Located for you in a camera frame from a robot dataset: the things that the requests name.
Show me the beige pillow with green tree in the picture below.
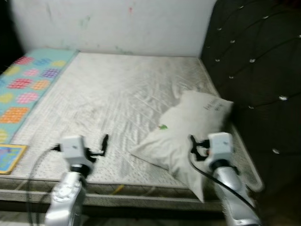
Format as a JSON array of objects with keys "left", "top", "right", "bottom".
[{"left": 130, "top": 89, "right": 234, "bottom": 203}]

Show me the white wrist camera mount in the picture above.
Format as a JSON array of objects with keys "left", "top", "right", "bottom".
[
  {"left": 207, "top": 132, "right": 234, "bottom": 163},
  {"left": 60, "top": 136, "right": 87, "bottom": 164}
]

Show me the dark tufted headboard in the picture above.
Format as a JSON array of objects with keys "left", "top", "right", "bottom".
[{"left": 201, "top": 0, "right": 301, "bottom": 189}]

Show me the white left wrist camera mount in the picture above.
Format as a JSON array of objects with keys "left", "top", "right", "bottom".
[{"left": 60, "top": 136, "right": 87, "bottom": 164}]

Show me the blue children's book yellow border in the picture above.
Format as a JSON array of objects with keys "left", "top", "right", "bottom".
[{"left": 0, "top": 144, "right": 28, "bottom": 175}]

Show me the beige quilted mattress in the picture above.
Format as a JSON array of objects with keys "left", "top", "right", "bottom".
[{"left": 0, "top": 52, "right": 264, "bottom": 210}]

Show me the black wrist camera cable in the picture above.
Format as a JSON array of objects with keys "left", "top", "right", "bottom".
[
  {"left": 188, "top": 147, "right": 258, "bottom": 223},
  {"left": 26, "top": 145, "right": 62, "bottom": 222}
]

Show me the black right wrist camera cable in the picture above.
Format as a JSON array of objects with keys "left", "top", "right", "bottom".
[{"left": 188, "top": 147, "right": 258, "bottom": 223}]

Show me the black left wrist camera cable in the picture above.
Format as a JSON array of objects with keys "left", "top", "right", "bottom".
[{"left": 26, "top": 145, "right": 62, "bottom": 222}]

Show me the teal blanket with colourful shapes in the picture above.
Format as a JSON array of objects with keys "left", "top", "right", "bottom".
[{"left": 0, "top": 48, "right": 78, "bottom": 144}]

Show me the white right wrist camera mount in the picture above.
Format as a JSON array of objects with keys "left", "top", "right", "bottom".
[{"left": 207, "top": 132, "right": 234, "bottom": 163}]

